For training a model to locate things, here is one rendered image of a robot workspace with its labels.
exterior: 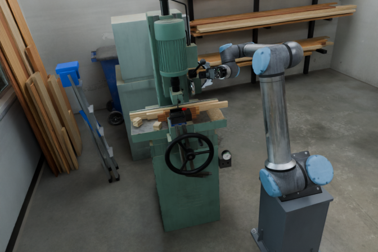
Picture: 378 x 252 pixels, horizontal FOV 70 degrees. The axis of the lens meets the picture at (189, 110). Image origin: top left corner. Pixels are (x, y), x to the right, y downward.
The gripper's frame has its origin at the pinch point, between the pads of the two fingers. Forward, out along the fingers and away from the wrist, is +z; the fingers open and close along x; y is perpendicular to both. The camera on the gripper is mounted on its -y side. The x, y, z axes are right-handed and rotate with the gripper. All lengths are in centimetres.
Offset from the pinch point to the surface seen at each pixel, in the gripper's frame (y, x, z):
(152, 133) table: -27.5, 31.0, 17.5
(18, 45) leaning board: -181, -52, 31
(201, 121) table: -8.8, 28.6, -7.4
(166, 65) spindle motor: -14.4, -8.1, 10.5
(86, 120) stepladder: -117, 22, 11
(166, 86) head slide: -31.0, 3.8, -3.2
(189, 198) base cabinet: -32, 85, -11
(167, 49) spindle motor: -10.3, -16.5, 11.8
